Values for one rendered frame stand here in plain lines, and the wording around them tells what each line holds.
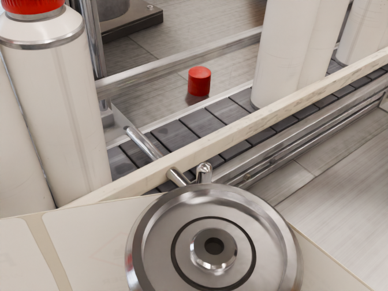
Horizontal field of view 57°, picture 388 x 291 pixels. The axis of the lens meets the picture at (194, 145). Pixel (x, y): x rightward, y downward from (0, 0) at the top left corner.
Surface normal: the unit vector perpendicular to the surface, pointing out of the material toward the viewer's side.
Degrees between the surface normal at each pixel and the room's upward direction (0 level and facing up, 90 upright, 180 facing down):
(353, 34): 90
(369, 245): 0
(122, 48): 0
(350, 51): 90
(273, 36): 90
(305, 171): 0
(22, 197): 90
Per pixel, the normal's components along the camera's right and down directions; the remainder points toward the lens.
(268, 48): -0.75, 0.43
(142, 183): 0.61, 0.55
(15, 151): 0.90, 0.32
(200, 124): 0.04, -0.73
